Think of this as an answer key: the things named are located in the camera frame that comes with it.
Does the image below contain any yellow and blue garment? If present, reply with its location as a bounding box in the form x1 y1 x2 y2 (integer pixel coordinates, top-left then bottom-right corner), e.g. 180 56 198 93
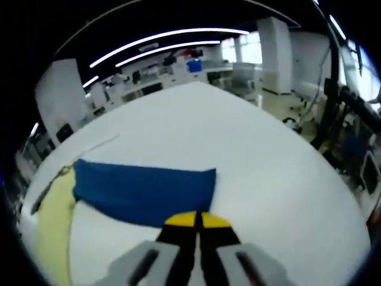
29 158 217 286

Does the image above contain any white workbench row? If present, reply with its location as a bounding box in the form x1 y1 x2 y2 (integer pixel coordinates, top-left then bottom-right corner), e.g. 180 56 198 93
89 56 236 108

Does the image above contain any white square column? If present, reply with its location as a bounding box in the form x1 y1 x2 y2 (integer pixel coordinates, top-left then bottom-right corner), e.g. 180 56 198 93
34 58 87 144
257 16 295 97

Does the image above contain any black metal stand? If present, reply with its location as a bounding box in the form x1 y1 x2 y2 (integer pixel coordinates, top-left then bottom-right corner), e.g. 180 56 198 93
309 0 381 167

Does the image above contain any blue storage bin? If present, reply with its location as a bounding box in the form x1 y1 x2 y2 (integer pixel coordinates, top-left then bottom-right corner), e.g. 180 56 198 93
186 59 204 73

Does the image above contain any long ceiling light strip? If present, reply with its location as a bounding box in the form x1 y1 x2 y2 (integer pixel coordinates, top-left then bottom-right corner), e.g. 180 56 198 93
89 27 250 68
115 41 221 68

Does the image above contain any black square case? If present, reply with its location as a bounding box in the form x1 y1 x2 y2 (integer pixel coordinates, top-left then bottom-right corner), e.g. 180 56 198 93
55 124 74 144

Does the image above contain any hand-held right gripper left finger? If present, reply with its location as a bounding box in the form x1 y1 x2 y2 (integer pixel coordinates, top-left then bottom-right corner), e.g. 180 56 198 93
95 210 199 286

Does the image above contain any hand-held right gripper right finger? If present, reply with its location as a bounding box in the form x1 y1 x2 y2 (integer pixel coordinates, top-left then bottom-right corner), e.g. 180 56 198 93
198 212 298 286

